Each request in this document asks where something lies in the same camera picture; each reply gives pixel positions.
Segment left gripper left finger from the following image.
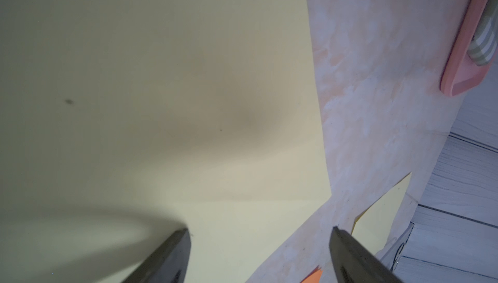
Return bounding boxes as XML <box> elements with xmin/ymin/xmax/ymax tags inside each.
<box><xmin>123</xmin><ymin>228</ymin><xmax>191</xmax><ymax>283</ymax></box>

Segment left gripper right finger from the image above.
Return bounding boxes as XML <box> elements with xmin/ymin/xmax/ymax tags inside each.
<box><xmin>329</xmin><ymin>227</ymin><xmax>403</xmax><ymax>283</ymax></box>

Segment yellow paper sheet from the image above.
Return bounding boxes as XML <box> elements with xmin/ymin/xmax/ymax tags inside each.
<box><xmin>351</xmin><ymin>173</ymin><xmax>412</xmax><ymax>255</ymax></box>
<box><xmin>1</xmin><ymin>0</ymin><xmax>331</xmax><ymax>282</ymax></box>

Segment orange paper sheet back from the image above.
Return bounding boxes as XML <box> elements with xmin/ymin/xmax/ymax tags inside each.
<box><xmin>301</xmin><ymin>267</ymin><xmax>323</xmax><ymax>283</ymax></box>

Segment pink plastic tray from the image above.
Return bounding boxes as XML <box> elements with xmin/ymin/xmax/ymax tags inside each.
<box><xmin>440</xmin><ymin>0</ymin><xmax>491</xmax><ymax>97</ymax></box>

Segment green checkered cloth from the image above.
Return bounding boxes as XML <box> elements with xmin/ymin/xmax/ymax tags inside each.
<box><xmin>468</xmin><ymin>0</ymin><xmax>497</xmax><ymax>66</ymax></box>

